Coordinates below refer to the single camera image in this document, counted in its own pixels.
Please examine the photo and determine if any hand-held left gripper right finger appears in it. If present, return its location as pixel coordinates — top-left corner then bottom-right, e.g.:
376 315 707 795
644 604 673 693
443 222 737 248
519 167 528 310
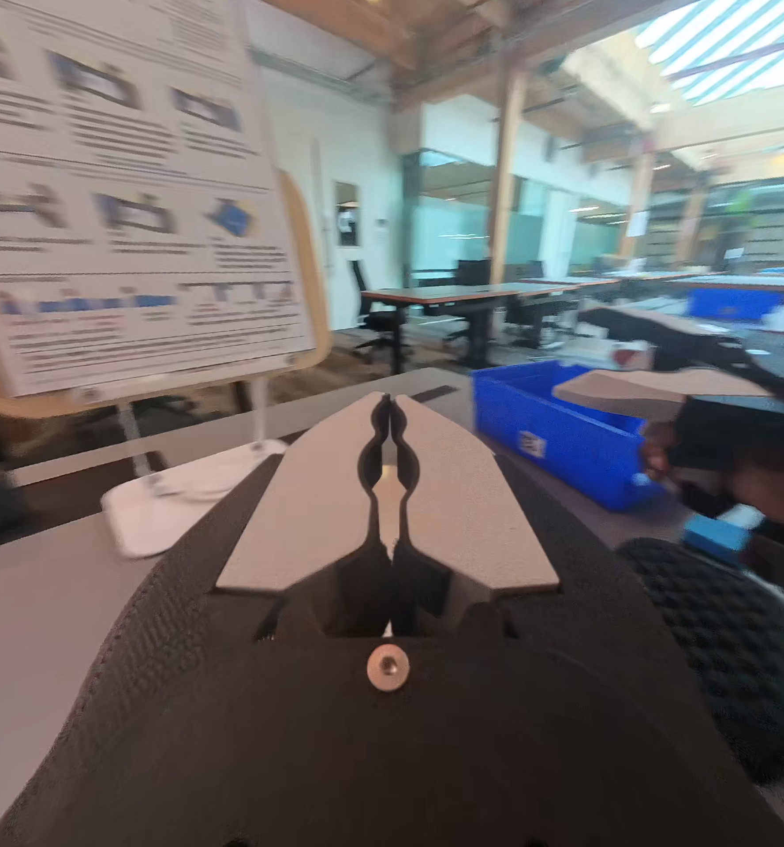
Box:
392 394 561 593

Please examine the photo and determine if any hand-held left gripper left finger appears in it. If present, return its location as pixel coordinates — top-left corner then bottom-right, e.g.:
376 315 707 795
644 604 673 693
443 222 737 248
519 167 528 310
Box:
215 392 393 593

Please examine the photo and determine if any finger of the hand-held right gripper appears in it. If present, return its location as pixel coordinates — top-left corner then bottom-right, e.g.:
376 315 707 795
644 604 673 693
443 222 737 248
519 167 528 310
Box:
553 367 773 422
576 306 747 373

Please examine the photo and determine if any blue plastic bin white tag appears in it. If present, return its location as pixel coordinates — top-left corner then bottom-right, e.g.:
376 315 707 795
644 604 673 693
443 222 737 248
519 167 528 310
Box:
471 360 665 513

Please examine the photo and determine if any small white whiteboard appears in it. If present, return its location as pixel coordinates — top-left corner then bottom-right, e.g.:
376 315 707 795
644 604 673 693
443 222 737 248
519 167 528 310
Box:
373 463 405 553

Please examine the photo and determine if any blue whiteboard eraser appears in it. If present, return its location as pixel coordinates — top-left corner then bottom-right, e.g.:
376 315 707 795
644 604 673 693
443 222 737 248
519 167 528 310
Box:
682 504 766 566

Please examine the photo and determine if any person's right hand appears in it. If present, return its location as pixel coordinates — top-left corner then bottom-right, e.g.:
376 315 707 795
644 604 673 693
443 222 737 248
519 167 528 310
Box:
640 420 784 530

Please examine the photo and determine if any wooden sign stand white base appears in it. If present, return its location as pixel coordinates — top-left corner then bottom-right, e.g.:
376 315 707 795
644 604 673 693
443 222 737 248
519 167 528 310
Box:
0 0 333 562

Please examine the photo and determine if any wood-edged office desk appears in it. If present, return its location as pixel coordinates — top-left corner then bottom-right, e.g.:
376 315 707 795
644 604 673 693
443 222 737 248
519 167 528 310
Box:
361 281 621 371

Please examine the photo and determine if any black office chair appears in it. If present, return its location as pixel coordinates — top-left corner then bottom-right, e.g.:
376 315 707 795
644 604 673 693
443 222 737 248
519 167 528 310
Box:
349 259 407 364

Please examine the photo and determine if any black honeycomb armrest pad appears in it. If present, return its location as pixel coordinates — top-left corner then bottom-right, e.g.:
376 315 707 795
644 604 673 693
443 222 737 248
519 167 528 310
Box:
613 537 784 787

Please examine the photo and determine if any printed instruction sheet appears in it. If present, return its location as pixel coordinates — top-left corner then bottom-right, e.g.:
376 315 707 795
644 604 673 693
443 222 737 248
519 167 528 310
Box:
0 0 317 398

